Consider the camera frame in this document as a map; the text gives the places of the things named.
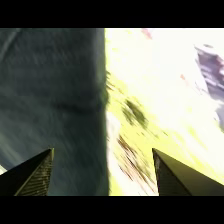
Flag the black pants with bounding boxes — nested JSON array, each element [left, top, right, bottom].
[[0, 27, 111, 197]]

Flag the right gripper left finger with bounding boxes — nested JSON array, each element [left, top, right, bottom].
[[0, 147, 55, 197]]

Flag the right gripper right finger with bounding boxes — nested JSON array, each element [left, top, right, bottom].
[[151, 148, 224, 197]]

